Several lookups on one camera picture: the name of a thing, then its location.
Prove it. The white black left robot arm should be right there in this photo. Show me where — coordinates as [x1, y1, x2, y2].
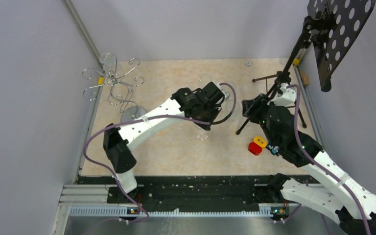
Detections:
[103, 82, 229, 202]

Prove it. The black perforated stand plate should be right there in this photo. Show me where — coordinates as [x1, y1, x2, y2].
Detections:
[307, 0, 376, 92]

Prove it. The black tripod stand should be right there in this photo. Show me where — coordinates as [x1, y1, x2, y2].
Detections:
[235, 14, 329, 135]

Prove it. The yellow toy ring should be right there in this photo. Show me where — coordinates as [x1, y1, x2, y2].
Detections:
[253, 136, 268, 149]

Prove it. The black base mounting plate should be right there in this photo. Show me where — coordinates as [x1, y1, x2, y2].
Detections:
[77, 173, 301, 213]

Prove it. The cut pattern stemmed glass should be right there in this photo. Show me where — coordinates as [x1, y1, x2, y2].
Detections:
[222, 81, 236, 113]

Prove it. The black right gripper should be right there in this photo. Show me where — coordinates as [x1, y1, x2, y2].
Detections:
[242, 93, 283, 146]

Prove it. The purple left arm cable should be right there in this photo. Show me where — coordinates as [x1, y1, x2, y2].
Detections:
[82, 82, 237, 224]

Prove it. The clear plain wine glass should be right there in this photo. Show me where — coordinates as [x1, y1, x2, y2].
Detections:
[199, 73, 213, 87]

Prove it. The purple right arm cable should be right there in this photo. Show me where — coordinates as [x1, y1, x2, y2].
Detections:
[286, 84, 374, 235]

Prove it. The red toy block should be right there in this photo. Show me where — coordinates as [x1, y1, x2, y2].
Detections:
[247, 142, 263, 156]

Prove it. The white cable duct strip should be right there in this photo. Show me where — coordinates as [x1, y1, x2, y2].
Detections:
[69, 206, 273, 217]

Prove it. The chrome wine glass rack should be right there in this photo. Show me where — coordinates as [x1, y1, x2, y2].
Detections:
[81, 57, 147, 122]

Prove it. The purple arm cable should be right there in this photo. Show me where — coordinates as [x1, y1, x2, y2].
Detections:
[286, 84, 374, 235]
[82, 82, 237, 224]

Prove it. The aluminium corner frame post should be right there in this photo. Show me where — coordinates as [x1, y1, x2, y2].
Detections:
[61, 0, 102, 67]

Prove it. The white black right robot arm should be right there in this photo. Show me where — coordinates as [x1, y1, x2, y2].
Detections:
[241, 92, 376, 235]

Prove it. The blue toy robot block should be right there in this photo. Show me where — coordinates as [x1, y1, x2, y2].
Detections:
[266, 145, 279, 156]

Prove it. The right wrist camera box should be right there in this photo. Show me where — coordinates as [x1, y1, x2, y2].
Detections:
[270, 83, 297, 107]

